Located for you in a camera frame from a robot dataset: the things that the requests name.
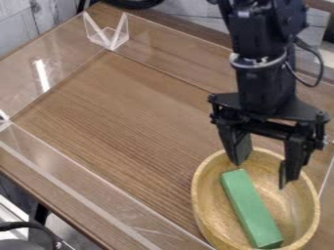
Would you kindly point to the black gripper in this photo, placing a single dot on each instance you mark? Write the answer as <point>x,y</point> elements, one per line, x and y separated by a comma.
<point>265,108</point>

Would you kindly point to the green rectangular block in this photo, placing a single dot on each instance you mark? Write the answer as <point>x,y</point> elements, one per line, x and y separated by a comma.
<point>253,213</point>

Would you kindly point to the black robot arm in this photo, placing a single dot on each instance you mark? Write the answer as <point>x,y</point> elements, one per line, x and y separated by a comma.
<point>265,28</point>

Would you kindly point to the brown wooden bowl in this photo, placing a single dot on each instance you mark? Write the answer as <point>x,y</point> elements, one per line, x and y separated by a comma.
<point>293,204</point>

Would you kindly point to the clear acrylic front barrier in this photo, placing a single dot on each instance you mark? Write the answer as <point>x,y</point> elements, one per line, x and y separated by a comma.
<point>98,208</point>

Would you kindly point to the black table leg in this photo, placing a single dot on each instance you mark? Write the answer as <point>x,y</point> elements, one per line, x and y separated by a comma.
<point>39,213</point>

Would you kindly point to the clear acrylic corner bracket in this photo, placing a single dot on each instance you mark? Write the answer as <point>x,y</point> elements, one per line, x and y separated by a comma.
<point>107,37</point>

